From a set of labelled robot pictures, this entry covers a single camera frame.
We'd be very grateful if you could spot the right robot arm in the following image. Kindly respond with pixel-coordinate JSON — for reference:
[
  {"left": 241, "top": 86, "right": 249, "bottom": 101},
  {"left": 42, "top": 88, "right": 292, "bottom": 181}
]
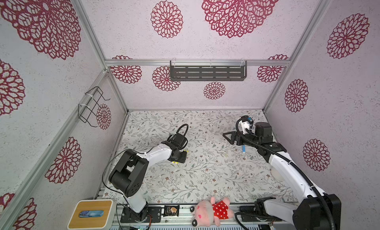
[{"left": 223, "top": 116, "right": 341, "bottom": 230}]

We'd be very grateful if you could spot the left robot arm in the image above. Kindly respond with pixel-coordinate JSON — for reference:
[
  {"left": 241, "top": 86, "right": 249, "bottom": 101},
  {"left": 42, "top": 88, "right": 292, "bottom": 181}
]
[{"left": 108, "top": 134, "right": 188, "bottom": 215}]

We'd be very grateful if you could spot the small dark snack packet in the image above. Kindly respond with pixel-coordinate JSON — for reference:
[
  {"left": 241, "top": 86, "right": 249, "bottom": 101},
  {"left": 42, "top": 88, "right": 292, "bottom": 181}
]
[{"left": 163, "top": 205, "right": 180, "bottom": 217}]

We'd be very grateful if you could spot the pink pig plush toy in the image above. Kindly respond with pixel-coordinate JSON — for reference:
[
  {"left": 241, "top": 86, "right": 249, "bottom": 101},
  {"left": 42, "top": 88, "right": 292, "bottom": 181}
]
[{"left": 190, "top": 197, "right": 234, "bottom": 228}]

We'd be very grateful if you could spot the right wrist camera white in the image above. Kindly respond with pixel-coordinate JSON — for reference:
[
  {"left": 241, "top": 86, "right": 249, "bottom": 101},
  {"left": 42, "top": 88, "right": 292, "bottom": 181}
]
[{"left": 239, "top": 116, "right": 254, "bottom": 135}]

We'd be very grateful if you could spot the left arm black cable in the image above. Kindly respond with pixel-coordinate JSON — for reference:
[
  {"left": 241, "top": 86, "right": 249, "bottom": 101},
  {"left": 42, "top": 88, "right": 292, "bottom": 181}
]
[{"left": 101, "top": 124, "right": 190, "bottom": 201}]

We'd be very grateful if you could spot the dark grey wall shelf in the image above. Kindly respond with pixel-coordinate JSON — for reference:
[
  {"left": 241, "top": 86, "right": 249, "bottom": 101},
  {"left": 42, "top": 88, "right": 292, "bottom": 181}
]
[{"left": 169, "top": 60, "right": 247, "bottom": 82}]

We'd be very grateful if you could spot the black wire wall rack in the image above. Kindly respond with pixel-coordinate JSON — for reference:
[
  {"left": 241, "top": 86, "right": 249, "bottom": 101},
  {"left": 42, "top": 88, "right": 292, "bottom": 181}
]
[{"left": 77, "top": 86, "right": 110, "bottom": 128}]

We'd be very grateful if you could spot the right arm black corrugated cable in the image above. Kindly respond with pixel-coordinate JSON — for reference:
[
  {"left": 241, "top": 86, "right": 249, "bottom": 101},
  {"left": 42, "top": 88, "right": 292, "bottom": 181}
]
[{"left": 235, "top": 117, "right": 336, "bottom": 230}]

